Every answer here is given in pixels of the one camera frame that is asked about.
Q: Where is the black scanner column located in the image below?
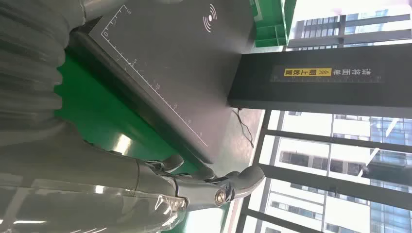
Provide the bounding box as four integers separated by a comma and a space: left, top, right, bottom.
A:
227, 43, 412, 119

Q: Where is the thin black scanner cable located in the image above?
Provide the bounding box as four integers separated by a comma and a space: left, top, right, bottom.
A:
231, 108, 256, 149

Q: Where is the dark window frame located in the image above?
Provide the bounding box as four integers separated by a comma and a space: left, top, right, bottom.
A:
235, 0, 412, 233

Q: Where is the green conveyor belt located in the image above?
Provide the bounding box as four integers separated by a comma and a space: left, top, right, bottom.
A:
54, 51, 233, 233

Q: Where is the green plastic crate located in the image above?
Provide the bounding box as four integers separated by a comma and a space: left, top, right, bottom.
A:
250, 0, 297, 48

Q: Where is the black scanner base plate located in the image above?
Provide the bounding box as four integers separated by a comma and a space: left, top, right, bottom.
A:
66, 0, 258, 165

